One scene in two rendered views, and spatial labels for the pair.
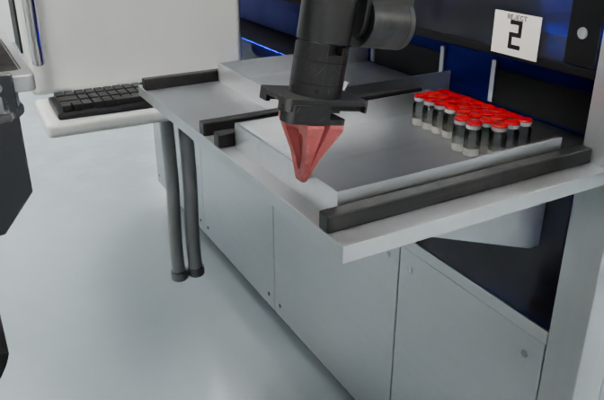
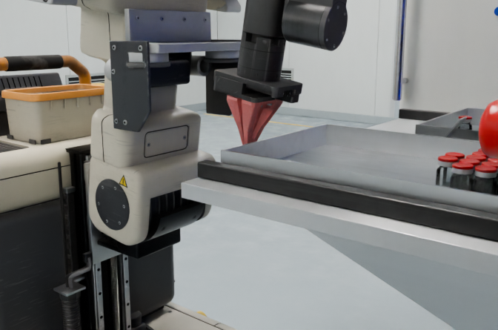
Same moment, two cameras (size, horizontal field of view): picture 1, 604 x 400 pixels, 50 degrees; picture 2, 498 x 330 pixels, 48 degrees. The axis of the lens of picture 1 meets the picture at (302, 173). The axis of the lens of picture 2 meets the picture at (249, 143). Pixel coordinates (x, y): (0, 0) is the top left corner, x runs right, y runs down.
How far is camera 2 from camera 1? 79 cm
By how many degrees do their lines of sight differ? 65
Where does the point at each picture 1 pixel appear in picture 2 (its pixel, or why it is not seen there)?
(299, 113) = (218, 82)
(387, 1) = (304, 1)
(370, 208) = (228, 170)
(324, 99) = (241, 76)
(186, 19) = not seen: outside the picture
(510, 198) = (348, 220)
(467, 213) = (291, 210)
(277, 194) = not seen: hidden behind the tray
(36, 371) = not seen: outside the picture
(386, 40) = (299, 35)
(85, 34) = (445, 84)
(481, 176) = (345, 190)
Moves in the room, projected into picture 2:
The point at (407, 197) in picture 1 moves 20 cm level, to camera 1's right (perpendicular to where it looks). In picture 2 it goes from (261, 175) to (359, 232)
